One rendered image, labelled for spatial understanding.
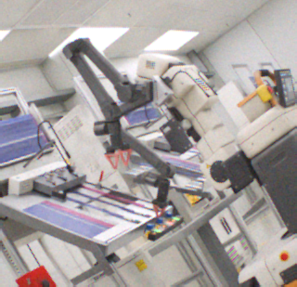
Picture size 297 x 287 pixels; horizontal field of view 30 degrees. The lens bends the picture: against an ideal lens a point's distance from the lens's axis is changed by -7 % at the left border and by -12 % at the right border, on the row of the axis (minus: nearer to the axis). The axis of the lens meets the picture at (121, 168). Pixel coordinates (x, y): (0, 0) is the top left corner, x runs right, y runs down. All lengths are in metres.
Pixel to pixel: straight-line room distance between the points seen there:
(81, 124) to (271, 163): 2.25
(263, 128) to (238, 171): 0.26
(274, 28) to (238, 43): 0.83
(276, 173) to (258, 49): 8.32
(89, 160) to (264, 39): 6.74
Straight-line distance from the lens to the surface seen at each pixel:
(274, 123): 2.40
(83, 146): 4.42
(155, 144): 4.49
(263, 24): 10.65
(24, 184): 3.22
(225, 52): 10.88
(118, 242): 2.81
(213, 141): 2.67
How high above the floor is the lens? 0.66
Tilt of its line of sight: 7 degrees up
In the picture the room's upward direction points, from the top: 32 degrees counter-clockwise
